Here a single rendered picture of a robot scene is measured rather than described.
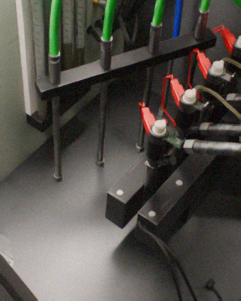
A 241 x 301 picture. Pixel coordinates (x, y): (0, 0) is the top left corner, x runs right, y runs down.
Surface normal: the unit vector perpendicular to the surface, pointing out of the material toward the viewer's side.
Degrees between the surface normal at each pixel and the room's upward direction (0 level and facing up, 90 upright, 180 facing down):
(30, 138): 90
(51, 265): 0
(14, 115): 90
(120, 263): 0
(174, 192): 0
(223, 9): 90
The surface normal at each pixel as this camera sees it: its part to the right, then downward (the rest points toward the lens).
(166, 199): 0.04, -0.62
